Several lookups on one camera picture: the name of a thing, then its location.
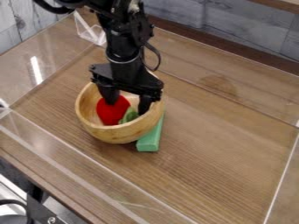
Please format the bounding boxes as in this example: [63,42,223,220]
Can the clear acrylic corner bracket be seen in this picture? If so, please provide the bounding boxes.
[74,11,107,46]

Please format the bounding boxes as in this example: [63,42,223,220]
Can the green rectangular block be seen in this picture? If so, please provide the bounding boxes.
[135,118,164,152]

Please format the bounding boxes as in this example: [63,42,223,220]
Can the red strawberry toy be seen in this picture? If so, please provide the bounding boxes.
[96,95,139,126]

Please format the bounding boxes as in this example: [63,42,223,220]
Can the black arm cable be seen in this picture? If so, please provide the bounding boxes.
[139,42,163,73]

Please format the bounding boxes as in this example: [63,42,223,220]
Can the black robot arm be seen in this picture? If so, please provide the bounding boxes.
[34,0,164,114]

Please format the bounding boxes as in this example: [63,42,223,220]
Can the wooden bowl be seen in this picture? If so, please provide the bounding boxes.
[75,82,164,144]

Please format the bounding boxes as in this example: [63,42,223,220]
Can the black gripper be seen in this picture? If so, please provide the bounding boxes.
[88,64,164,116]

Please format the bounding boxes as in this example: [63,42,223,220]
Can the black metal table bracket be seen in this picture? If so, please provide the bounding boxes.
[27,195,68,224]

